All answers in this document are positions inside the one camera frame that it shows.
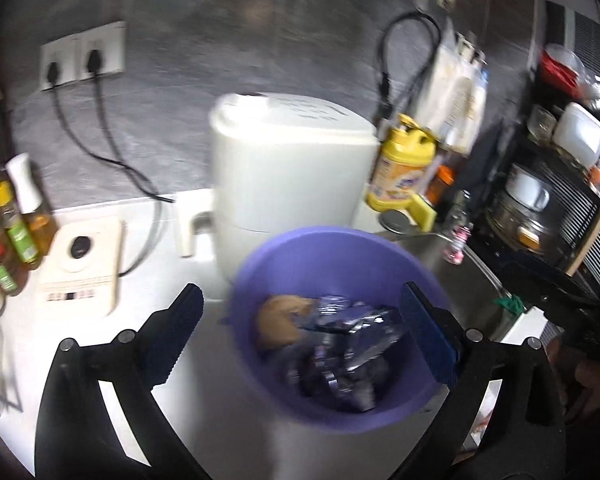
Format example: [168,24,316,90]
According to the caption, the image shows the hanging plastic bags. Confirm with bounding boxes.
[415,25,492,157]

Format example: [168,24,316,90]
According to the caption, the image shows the pile of shiny wrappers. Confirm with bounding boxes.
[287,294,411,413]

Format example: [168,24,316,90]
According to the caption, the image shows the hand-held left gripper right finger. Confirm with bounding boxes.
[399,281,567,480]

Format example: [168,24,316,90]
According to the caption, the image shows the yellow green sponge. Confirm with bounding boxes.
[405,192,439,229]

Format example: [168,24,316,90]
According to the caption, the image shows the orange cap bottle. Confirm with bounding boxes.
[425,165,457,207]

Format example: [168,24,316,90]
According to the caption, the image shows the yellow cap green label bottle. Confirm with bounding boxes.
[0,180,44,267]

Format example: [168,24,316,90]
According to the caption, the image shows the white top oil spray bottle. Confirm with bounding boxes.
[6,152,59,257]

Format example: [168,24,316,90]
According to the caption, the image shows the crumpled brown paper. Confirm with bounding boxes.
[256,294,321,354]

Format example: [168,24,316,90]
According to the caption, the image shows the green plastic piece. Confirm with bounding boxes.
[495,296,527,317]

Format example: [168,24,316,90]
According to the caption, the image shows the red bowl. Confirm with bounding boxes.
[537,44,587,92]

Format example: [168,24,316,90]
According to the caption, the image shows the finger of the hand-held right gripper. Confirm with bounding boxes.
[500,259,600,310]

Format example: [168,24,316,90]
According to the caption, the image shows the black dish rack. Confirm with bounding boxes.
[467,50,600,282]

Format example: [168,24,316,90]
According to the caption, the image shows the round metal lid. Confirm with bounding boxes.
[379,208,414,234]

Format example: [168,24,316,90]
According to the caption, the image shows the steel sink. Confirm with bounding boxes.
[392,230,512,342]

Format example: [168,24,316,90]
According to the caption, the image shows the yellow detergent bottle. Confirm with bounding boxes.
[367,114,439,212]

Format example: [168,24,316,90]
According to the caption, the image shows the person's right hand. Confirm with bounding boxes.
[555,350,600,423]

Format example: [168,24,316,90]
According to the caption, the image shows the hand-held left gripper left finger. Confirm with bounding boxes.
[34,282,205,480]

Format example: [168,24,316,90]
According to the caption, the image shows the small pink label bottle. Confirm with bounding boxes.
[442,190,474,266]

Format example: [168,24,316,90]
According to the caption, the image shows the purple plastic bin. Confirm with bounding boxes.
[220,226,457,435]

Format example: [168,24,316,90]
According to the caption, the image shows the clear glass cup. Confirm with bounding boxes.
[526,105,558,144]

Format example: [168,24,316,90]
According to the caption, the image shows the looped black cable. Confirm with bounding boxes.
[377,12,444,122]

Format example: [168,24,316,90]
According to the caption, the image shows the white wall socket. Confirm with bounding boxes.
[40,34,84,92]
[80,21,128,82]

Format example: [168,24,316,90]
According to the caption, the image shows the white plastic container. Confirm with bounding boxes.
[552,102,600,169]

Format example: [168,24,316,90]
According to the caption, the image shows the white kitchen scale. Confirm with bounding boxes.
[37,216,126,317]

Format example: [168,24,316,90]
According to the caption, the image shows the white air fryer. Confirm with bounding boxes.
[177,91,383,282]

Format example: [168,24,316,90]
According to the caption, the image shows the small wall socket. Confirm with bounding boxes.
[412,0,457,14]

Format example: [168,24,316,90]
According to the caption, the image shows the black power cable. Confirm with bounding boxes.
[84,49,164,279]
[44,60,177,206]

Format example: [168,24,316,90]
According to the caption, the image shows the glass pot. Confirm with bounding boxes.
[486,192,557,257]

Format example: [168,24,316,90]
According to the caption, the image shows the white mug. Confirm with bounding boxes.
[505,164,552,212]

